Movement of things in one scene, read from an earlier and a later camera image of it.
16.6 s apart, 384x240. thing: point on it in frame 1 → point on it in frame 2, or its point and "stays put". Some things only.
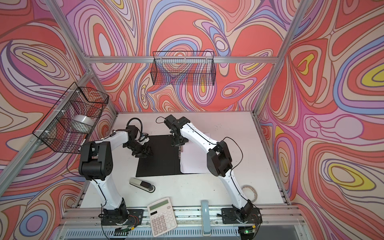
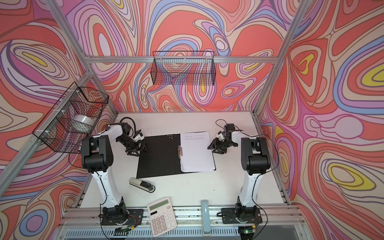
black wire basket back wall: [183, 68] stays put
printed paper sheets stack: [194, 159] stays put
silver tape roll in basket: [81, 123] stays put
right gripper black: [175, 143] → [215, 143]
